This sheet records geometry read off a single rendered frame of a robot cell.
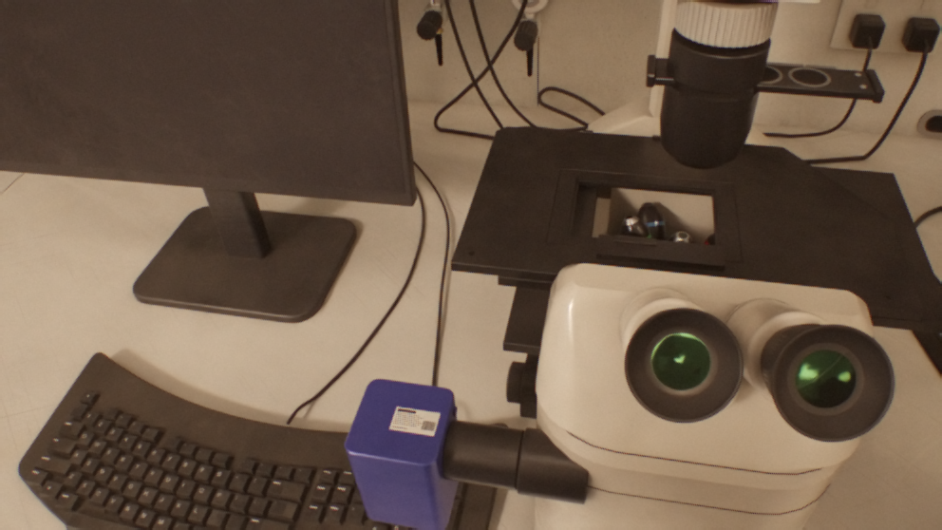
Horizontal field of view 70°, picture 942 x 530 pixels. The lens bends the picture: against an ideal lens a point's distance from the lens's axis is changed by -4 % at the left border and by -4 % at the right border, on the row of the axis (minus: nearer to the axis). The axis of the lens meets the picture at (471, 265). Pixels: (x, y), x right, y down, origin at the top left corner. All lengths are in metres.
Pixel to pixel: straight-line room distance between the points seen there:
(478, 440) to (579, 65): 0.79
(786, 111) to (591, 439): 0.85
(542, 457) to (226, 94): 0.45
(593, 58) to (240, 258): 0.61
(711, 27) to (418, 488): 0.36
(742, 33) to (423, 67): 0.77
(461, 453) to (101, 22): 0.52
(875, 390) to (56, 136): 0.78
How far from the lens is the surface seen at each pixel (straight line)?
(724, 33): 0.50
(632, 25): 1.11
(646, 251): 0.58
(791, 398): 0.31
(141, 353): 0.89
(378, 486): 0.49
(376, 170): 0.67
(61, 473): 0.80
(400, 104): 0.63
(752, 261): 0.60
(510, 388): 0.66
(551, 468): 0.45
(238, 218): 0.89
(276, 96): 0.68
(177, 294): 0.92
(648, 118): 0.76
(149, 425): 0.79
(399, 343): 0.79
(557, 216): 0.62
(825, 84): 0.55
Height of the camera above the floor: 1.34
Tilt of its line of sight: 42 degrees down
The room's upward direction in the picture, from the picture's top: 4 degrees counter-clockwise
